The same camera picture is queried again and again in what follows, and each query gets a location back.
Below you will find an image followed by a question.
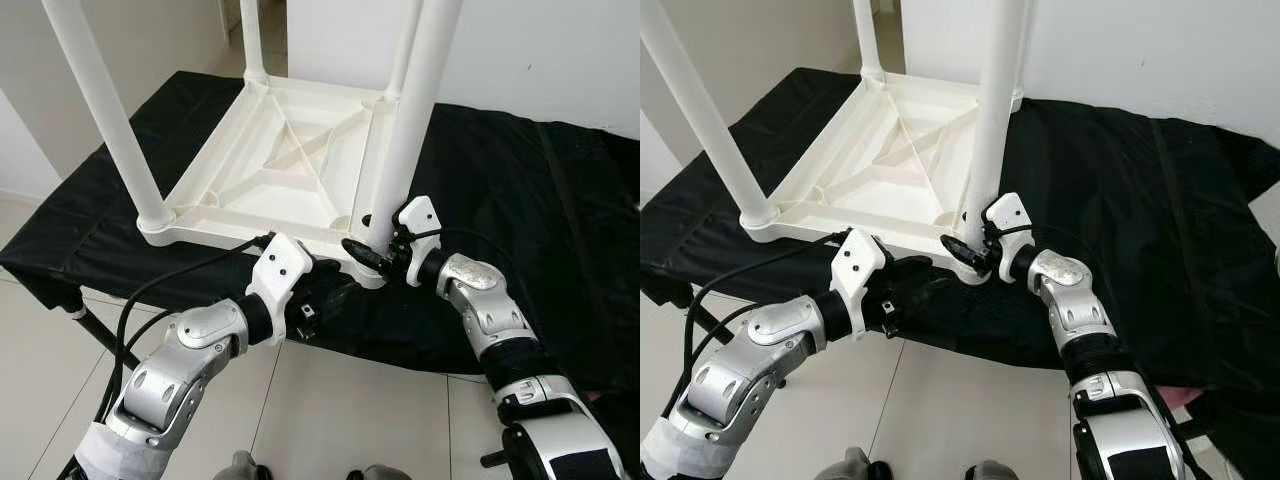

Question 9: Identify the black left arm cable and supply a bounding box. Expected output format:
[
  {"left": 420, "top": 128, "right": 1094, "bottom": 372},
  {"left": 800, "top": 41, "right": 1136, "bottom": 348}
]
[
  {"left": 65, "top": 232, "right": 277, "bottom": 480},
  {"left": 660, "top": 230, "right": 851, "bottom": 421}
]

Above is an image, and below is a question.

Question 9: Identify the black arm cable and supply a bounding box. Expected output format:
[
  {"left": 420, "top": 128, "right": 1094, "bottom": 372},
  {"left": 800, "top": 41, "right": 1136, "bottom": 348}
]
[
  {"left": 65, "top": 232, "right": 277, "bottom": 480},
  {"left": 660, "top": 230, "right": 851, "bottom": 421},
  {"left": 400, "top": 226, "right": 561, "bottom": 371},
  {"left": 992, "top": 222, "right": 1151, "bottom": 381}
]

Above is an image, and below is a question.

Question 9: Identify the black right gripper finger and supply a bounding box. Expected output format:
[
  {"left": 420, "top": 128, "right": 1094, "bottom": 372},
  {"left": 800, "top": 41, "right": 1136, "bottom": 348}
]
[
  {"left": 940, "top": 234, "right": 983, "bottom": 273},
  {"left": 340, "top": 237, "right": 389, "bottom": 278}
]

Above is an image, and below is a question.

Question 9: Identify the white plastic table top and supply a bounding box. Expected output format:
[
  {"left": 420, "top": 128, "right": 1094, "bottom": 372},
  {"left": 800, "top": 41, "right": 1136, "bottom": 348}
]
[
  {"left": 138, "top": 75, "right": 409, "bottom": 291},
  {"left": 740, "top": 70, "right": 1025, "bottom": 287}
]

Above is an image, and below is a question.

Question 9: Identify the black table cloth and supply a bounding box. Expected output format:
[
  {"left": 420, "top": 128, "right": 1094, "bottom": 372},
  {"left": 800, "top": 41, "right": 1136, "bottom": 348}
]
[
  {"left": 640, "top": 67, "right": 1280, "bottom": 480},
  {"left": 0, "top": 70, "right": 641, "bottom": 441}
]

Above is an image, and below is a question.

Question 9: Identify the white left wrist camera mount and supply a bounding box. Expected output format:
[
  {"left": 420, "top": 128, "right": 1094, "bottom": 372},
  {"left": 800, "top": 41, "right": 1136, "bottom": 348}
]
[
  {"left": 245, "top": 234, "right": 315, "bottom": 319},
  {"left": 830, "top": 228, "right": 889, "bottom": 341}
]

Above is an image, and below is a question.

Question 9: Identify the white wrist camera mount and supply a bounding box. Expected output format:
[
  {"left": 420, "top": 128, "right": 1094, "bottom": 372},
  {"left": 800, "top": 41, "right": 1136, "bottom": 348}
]
[
  {"left": 245, "top": 234, "right": 315, "bottom": 319},
  {"left": 983, "top": 192, "right": 1035, "bottom": 285},
  {"left": 830, "top": 228, "right": 889, "bottom": 341},
  {"left": 393, "top": 195, "right": 442, "bottom": 289}
]

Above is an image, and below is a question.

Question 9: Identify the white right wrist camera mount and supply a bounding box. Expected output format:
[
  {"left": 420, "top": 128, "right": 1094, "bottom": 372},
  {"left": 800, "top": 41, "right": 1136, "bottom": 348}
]
[
  {"left": 393, "top": 195, "right": 442, "bottom": 289},
  {"left": 983, "top": 192, "right": 1035, "bottom": 285}
]

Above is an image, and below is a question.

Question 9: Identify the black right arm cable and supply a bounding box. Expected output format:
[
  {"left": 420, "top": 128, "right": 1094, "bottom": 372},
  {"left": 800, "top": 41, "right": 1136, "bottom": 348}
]
[
  {"left": 992, "top": 222, "right": 1151, "bottom": 381},
  {"left": 400, "top": 226, "right": 561, "bottom": 371}
]

